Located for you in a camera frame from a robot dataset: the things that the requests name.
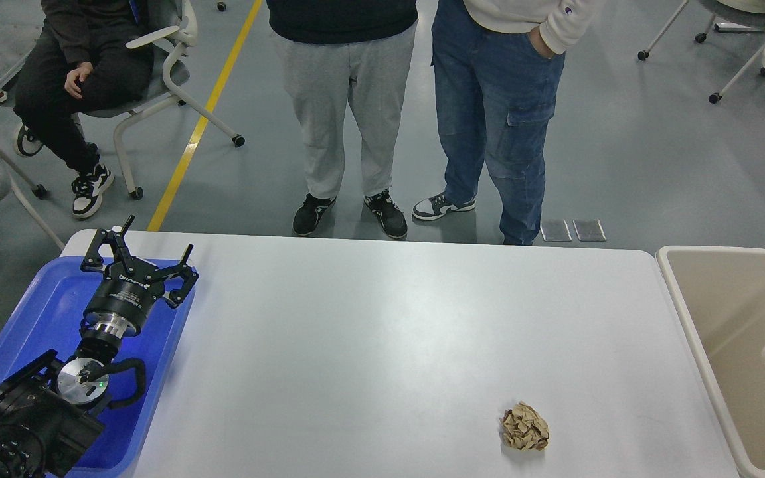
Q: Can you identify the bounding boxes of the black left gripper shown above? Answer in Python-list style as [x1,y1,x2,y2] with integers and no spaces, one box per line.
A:
[80,215,199,338]

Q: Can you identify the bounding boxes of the metal floor plate left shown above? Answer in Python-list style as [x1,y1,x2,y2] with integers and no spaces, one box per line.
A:
[541,220,572,242]

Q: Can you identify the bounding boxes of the person in grey sweatpants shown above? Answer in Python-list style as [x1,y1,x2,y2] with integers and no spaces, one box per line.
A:
[267,1,417,239]

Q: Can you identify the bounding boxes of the person in blue jeans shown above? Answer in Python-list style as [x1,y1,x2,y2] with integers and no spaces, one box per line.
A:
[412,1,604,246]

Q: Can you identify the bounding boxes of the blue plastic tray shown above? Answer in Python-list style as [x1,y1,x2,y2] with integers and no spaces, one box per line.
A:
[0,256,194,477]

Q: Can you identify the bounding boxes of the seated person in black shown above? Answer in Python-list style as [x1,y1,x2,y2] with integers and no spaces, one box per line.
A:
[13,1,154,220]

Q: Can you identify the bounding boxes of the white chair top right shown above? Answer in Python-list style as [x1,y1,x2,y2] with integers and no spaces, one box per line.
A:
[635,1,765,111]

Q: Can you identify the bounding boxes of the grey office chair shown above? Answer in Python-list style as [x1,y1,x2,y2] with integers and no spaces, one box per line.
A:
[88,1,245,200]

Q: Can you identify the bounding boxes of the metal floor plate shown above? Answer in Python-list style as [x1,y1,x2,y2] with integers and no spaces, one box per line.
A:
[572,220,607,242]
[541,220,572,242]

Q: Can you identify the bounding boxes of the beige plastic bin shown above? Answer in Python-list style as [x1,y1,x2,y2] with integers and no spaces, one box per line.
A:
[656,246,765,477]

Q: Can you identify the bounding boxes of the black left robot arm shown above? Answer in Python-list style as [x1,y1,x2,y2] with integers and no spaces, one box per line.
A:
[0,226,199,477]

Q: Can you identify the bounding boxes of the crumpled brown paper ball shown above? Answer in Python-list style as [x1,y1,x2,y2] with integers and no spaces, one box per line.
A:
[500,400,550,451]

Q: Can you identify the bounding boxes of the metal floor plate right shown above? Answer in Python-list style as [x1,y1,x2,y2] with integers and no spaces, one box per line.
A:
[572,220,607,242]

